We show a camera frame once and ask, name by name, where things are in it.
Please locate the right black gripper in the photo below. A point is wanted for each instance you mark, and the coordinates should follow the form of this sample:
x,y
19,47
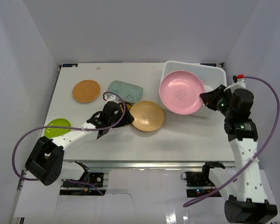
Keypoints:
x,y
209,98

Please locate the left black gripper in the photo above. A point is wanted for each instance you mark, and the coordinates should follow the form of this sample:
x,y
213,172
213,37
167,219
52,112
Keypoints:
x,y
122,115

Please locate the tan yellow round plate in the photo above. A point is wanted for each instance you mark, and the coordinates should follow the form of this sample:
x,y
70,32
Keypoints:
x,y
148,116

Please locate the teal rectangular divided plate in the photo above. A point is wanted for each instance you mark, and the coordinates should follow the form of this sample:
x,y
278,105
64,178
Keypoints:
x,y
128,92

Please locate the pink round plate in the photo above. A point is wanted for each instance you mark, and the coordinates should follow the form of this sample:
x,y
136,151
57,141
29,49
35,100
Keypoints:
x,y
180,92

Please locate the woven orange round plate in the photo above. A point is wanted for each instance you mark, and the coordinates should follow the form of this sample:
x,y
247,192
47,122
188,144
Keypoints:
x,y
86,91

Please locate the black gold patterned plate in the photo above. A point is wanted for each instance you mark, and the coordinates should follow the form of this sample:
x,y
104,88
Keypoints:
x,y
128,106

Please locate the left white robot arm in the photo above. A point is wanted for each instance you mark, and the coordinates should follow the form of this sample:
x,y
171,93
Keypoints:
x,y
46,159

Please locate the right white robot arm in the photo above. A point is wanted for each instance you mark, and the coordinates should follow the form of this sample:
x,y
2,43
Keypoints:
x,y
245,199

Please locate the white plastic bin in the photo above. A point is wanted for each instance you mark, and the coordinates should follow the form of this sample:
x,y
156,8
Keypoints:
x,y
211,77

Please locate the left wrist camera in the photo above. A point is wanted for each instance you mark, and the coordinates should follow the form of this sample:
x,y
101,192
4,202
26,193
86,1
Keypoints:
x,y
111,98

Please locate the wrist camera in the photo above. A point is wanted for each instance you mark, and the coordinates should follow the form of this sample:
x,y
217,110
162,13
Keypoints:
x,y
111,98
238,82

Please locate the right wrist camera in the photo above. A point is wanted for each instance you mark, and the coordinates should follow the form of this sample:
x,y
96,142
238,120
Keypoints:
x,y
238,82

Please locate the aluminium table frame rail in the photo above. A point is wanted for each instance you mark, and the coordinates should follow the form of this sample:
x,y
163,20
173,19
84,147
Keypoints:
x,y
181,140

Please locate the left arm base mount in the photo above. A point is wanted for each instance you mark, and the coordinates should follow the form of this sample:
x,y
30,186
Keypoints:
x,y
88,184

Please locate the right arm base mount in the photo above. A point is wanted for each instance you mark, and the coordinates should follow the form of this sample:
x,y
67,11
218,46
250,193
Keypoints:
x,y
198,183

